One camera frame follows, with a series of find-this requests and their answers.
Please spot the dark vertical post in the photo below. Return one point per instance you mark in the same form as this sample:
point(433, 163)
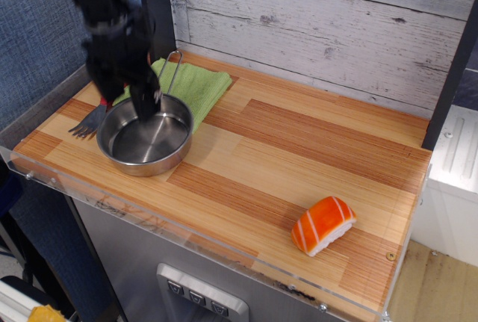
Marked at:
point(163, 37)
point(454, 76)

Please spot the yellow object at corner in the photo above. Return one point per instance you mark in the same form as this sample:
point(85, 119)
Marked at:
point(45, 314)

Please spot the green folded napkin cloth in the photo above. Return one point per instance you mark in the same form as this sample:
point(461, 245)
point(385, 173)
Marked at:
point(197, 87)

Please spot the clear acrylic edge guard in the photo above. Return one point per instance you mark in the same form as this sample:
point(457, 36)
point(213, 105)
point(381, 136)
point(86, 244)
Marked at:
point(220, 238)

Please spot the stainless steel pot with handle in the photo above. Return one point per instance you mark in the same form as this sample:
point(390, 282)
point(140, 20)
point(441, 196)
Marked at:
point(140, 147)

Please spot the white appliance at right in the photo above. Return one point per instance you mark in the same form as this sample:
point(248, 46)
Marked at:
point(446, 217)

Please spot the silver button control panel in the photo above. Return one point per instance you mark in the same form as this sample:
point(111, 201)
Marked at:
point(198, 292)

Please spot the red handled metal fork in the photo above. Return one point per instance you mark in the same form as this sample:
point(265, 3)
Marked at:
point(92, 121)

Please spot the toy salmon nigiri sushi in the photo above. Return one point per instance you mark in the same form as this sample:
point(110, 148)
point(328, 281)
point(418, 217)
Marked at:
point(320, 225)

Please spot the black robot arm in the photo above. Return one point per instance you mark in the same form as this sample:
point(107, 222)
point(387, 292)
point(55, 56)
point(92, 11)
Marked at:
point(112, 8)

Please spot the right dark vertical post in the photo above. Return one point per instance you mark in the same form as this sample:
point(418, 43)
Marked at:
point(454, 76)

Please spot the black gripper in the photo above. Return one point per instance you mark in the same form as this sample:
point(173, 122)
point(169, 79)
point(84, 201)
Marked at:
point(117, 54)

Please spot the left dark vertical post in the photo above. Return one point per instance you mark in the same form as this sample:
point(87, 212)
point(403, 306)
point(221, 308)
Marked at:
point(163, 37)

